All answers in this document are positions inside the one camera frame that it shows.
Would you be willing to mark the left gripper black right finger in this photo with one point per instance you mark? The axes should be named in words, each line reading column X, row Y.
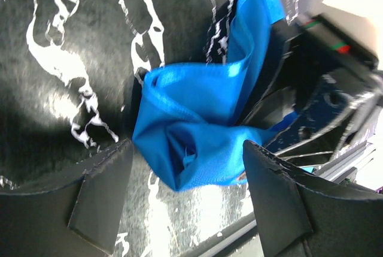
column 300, row 214

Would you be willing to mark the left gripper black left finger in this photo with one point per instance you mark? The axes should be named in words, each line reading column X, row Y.
column 75, row 212

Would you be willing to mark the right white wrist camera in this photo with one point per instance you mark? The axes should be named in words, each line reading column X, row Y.
column 362, row 19

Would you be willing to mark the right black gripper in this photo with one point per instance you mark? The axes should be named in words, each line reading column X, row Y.
column 329, row 80

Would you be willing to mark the blue cloth napkin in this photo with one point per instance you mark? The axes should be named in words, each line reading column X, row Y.
column 186, row 127

